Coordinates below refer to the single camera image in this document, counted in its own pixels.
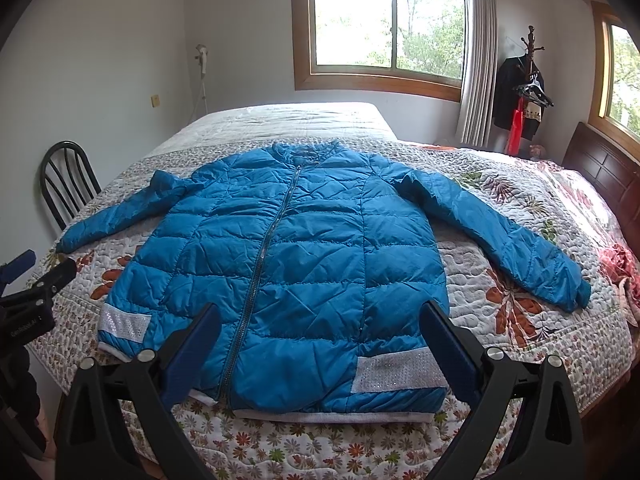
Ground blue puffer jacket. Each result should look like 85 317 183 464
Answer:
58 142 591 415

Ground dark clothes on rack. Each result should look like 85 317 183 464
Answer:
492 55 554 141

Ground floral quilted bedspread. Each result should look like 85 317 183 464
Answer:
32 103 639 479

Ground dark wooden headboard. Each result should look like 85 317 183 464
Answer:
562 122 640 256

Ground red hanging garment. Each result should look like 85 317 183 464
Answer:
506 96 526 156

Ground grey striped curtain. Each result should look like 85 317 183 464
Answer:
456 0 498 148

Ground wooden coat rack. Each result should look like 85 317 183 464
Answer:
518 24 547 151

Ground large wooden framed window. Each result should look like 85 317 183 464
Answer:
291 0 470 102

